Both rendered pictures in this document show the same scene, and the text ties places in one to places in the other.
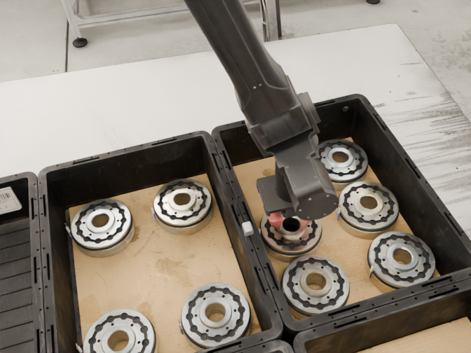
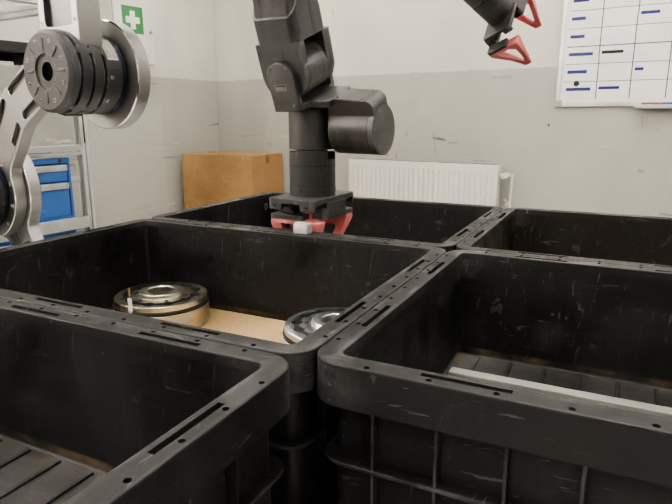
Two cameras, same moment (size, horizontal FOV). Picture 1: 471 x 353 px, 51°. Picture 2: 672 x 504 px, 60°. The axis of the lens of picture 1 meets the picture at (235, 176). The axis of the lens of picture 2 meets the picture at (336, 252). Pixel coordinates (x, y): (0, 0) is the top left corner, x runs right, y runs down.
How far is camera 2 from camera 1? 66 cm
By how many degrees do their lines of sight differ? 55
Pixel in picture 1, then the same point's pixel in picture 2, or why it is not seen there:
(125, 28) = not seen: outside the picture
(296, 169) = (348, 95)
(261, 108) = (304, 16)
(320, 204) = (385, 126)
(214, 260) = (259, 329)
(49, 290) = (99, 311)
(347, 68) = not seen: hidden behind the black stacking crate
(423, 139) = not seen: hidden behind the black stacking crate
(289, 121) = (320, 51)
